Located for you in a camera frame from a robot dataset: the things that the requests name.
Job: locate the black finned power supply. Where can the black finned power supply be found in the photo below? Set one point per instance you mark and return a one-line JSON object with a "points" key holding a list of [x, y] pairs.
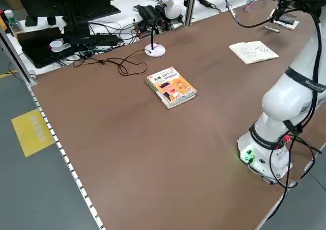
{"points": [[147, 12]]}

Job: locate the small white round dish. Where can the small white round dish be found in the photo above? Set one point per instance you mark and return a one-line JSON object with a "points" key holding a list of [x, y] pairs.
{"points": [[56, 45]]}

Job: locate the white flat device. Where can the white flat device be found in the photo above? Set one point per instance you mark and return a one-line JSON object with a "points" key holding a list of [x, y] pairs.
{"points": [[66, 46]]}

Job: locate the clear bottle white cap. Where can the clear bottle white cap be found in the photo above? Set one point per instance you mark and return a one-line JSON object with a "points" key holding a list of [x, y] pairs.
{"points": [[9, 13]]}

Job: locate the white blue cover book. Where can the white blue cover book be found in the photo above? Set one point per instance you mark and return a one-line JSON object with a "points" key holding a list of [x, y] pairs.
{"points": [[287, 27]]}

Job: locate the aluminium frame beam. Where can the aluminium frame beam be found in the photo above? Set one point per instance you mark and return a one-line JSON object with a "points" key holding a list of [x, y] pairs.
{"points": [[15, 55]]}

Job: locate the black mouse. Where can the black mouse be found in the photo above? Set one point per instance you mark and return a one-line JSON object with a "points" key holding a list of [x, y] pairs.
{"points": [[51, 21]]}

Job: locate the white green spine book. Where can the white green spine book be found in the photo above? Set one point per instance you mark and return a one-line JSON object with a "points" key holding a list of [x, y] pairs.
{"points": [[178, 103]]}

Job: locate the black white grid board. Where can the black white grid board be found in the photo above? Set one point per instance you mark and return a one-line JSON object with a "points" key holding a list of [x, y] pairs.
{"points": [[160, 1]]}

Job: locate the black dock box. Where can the black dock box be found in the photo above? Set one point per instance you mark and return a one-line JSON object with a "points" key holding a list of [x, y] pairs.
{"points": [[102, 39]]}

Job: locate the dark hands cover book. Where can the dark hands cover book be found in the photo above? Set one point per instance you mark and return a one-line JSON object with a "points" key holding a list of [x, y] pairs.
{"points": [[289, 21]]}

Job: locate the black monitor with stand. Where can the black monitor with stand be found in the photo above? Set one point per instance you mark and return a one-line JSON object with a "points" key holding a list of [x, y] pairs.
{"points": [[63, 1]]}

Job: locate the white desk lamp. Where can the white desk lamp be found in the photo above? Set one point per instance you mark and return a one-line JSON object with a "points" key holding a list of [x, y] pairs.
{"points": [[155, 51]]}

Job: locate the blue white marker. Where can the blue white marker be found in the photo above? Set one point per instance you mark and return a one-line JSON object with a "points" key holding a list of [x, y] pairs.
{"points": [[272, 28]]}

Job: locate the aluminium frame post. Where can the aluminium frame post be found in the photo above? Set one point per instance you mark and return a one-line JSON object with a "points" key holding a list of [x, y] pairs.
{"points": [[189, 11]]}

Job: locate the black keyboard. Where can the black keyboard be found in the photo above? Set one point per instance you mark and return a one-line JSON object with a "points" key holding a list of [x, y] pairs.
{"points": [[102, 12]]}

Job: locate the black power adapter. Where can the black power adapter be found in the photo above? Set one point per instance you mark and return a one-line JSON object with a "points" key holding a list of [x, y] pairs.
{"points": [[207, 4]]}

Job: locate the orange illustrated book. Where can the orange illustrated book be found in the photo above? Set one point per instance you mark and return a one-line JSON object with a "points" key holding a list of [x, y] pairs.
{"points": [[173, 86]]}

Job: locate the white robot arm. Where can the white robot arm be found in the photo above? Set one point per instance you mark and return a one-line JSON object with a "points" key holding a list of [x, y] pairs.
{"points": [[285, 100]]}

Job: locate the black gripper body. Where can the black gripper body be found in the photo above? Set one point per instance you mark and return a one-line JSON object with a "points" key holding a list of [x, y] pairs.
{"points": [[282, 8]]}

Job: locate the yellow red box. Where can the yellow red box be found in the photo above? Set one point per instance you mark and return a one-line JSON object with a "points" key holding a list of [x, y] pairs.
{"points": [[2, 24]]}

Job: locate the black laptop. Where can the black laptop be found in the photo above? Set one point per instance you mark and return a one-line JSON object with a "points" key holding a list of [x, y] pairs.
{"points": [[35, 46]]}

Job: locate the white notebook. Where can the white notebook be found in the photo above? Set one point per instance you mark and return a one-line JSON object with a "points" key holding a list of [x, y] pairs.
{"points": [[254, 52]]}

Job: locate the dark phone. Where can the dark phone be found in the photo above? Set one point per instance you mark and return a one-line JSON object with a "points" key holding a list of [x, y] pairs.
{"points": [[31, 21]]}

